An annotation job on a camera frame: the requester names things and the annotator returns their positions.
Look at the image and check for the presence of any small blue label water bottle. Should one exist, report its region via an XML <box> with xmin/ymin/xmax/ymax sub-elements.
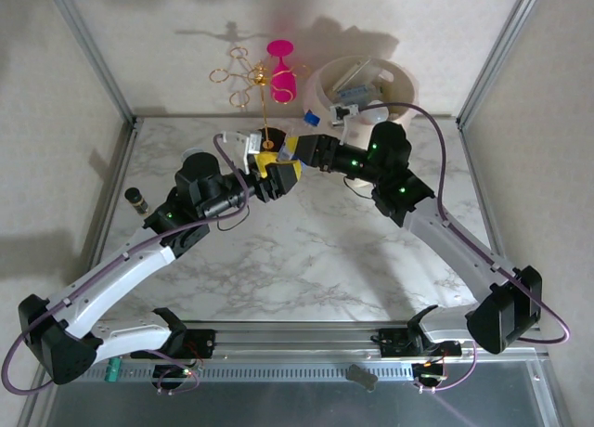
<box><xmin>278</xmin><ymin>110</ymin><xmax>324</xmax><ymax>163</ymax></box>

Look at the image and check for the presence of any tall clear plastic bottle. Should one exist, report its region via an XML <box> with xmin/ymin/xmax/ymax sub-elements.
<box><xmin>331</xmin><ymin>59</ymin><xmax>372</xmax><ymax>94</ymax></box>

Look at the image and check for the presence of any white plastic bucket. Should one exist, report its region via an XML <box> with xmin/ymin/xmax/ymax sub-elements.
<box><xmin>302</xmin><ymin>69</ymin><xmax>421</xmax><ymax>122</ymax></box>

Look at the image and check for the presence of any small black capped brown bottle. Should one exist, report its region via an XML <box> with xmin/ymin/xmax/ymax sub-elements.
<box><xmin>123</xmin><ymin>187</ymin><xmax>150</xmax><ymax>215</ymax></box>

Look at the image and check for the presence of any pink wine glass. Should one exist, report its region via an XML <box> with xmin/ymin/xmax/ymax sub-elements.
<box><xmin>265</xmin><ymin>38</ymin><xmax>298</xmax><ymax>104</ymax></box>

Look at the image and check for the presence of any black controller box green light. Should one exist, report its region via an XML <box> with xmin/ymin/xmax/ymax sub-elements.
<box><xmin>152</xmin><ymin>364</ymin><xmax>195</xmax><ymax>381</ymax></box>
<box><xmin>411</xmin><ymin>361</ymin><xmax>447</xmax><ymax>382</ymax></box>

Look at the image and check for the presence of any grey metal shelf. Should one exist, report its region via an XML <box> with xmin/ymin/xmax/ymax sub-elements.
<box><xmin>27</xmin><ymin>379</ymin><xmax>551</xmax><ymax>427</ymax></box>

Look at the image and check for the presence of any gold wire glass rack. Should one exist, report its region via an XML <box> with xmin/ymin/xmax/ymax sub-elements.
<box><xmin>208</xmin><ymin>46</ymin><xmax>311</xmax><ymax>157</ymax></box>

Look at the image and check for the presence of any thin black right gripper cable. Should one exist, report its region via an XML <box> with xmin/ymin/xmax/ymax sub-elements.
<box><xmin>342</xmin><ymin>174</ymin><xmax>377</xmax><ymax>201</ymax></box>

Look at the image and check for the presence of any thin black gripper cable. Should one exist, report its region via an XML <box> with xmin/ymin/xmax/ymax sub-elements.
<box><xmin>342</xmin><ymin>174</ymin><xmax>377</xmax><ymax>201</ymax></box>
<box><xmin>217</xmin><ymin>203</ymin><xmax>252</xmax><ymax>233</ymax></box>

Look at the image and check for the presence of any thin black left gripper cable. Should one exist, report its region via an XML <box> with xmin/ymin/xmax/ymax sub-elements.
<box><xmin>217</xmin><ymin>203</ymin><xmax>252</xmax><ymax>233</ymax></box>

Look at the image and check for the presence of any aluminium frame post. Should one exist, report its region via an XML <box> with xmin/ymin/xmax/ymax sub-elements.
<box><xmin>44</xmin><ymin>0</ymin><xmax>141</xmax><ymax>127</ymax></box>
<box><xmin>457</xmin><ymin>0</ymin><xmax>549</xmax><ymax>127</ymax></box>

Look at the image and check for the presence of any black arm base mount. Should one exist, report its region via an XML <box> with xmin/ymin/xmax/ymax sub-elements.
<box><xmin>183</xmin><ymin>329</ymin><xmax>217</xmax><ymax>359</ymax></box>
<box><xmin>370</xmin><ymin>327</ymin><xmax>421</xmax><ymax>357</ymax></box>

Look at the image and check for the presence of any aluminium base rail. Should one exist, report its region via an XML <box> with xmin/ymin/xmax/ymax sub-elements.
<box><xmin>44</xmin><ymin>321</ymin><xmax>465</xmax><ymax>366</ymax></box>

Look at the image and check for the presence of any perforated metal cable tray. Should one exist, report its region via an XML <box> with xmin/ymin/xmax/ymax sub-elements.
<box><xmin>55</xmin><ymin>362</ymin><xmax>417</xmax><ymax>384</ymax></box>

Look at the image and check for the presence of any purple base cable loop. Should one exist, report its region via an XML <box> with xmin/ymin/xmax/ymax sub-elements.
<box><xmin>155</xmin><ymin>352</ymin><xmax>208</xmax><ymax>395</ymax></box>
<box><xmin>415</xmin><ymin>352</ymin><xmax>478</xmax><ymax>394</ymax></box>

